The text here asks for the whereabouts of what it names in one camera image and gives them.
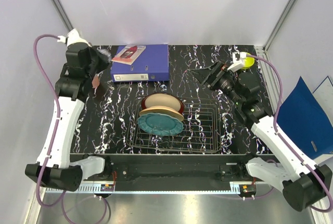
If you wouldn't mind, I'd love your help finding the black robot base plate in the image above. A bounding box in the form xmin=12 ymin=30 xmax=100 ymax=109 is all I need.
xmin=82 ymin=153 xmax=287 ymax=192

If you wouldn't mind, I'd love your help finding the dark blue binder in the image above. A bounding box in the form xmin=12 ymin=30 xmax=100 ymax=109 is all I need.
xmin=277 ymin=76 xmax=332 ymax=164

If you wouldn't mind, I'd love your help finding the pink plastic cup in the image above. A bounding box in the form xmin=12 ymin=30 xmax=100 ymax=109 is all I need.
xmin=92 ymin=74 xmax=100 ymax=89

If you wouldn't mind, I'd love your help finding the teal scalloped plate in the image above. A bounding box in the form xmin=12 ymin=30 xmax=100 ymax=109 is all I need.
xmin=137 ymin=113 xmax=184 ymax=136

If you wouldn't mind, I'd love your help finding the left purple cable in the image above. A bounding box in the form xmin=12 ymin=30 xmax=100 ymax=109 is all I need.
xmin=34 ymin=34 xmax=112 ymax=222

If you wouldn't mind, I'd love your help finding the red and black plate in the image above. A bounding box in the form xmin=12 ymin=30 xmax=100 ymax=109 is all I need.
xmin=141 ymin=92 xmax=184 ymax=114

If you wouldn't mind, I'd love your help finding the beige painted plate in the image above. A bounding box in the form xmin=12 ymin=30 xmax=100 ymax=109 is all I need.
xmin=139 ymin=106 xmax=184 ymax=121

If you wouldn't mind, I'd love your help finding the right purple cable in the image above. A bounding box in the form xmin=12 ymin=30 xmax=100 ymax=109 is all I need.
xmin=246 ymin=54 xmax=333 ymax=213

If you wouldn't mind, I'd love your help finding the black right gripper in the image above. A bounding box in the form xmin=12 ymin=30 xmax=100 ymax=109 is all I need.
xmin=189 ymin=60 xmax=243 ymax=106

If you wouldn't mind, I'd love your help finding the metal wire dish rack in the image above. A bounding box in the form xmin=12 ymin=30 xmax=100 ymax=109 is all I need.
xmin=126 ymin=96 xmax=222 ymax=154

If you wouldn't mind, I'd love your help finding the purple cable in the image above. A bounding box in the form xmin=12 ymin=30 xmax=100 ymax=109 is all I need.
xmin=34 ymin=34 xmax=112 ymax=222
xmin=246 ymin=54 xmax=333 ymax=213

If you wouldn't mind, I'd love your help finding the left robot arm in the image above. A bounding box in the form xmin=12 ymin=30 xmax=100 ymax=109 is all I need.
xmin=25 ymin=42 xmax=112 ymax=192

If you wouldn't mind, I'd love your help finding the yellow-green bowl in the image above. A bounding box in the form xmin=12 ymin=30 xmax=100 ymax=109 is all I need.
xmin=242 ymin=53 xmax=255 ymax=70

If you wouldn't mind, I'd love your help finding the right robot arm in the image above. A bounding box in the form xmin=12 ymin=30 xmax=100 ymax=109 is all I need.
xmin=191 ymin=62 xmax=332 ymax=212

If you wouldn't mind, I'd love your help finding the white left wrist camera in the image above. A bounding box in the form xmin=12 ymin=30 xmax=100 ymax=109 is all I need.
xmin=57 ymin=29 xmax=92 ymax=47

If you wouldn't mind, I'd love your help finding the blue lever arch binder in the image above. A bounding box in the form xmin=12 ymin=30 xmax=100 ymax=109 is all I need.
xmin=110 ymin=44 xmax=169 ymax=83

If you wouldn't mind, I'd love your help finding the red and white book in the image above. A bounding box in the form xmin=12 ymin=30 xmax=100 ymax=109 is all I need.
xmin=111 ymin=45 xmax=146 ymax=65

